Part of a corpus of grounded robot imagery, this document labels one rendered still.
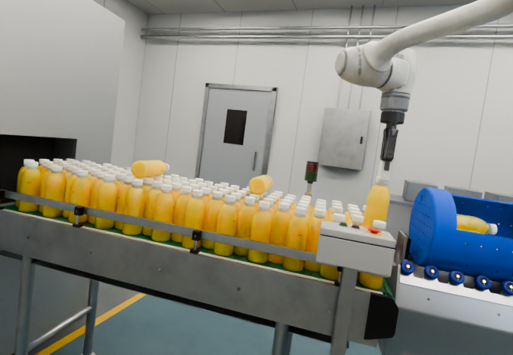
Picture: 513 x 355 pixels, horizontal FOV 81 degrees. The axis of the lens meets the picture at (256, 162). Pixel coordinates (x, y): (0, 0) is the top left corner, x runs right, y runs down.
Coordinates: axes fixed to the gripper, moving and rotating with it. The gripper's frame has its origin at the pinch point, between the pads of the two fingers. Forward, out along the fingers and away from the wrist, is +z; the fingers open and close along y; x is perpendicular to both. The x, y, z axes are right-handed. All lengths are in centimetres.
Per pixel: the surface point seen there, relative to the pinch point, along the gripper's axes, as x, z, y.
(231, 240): 48, 31, -12
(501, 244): -35.4, 17.4, -5.1
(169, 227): 72, 31, -12
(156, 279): 74, 50, -14
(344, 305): 8.9, 39.4, -21.9
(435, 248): -17.8, 22.3, -4.6
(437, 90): -105, -104, 328
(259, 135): 129, -20, 350
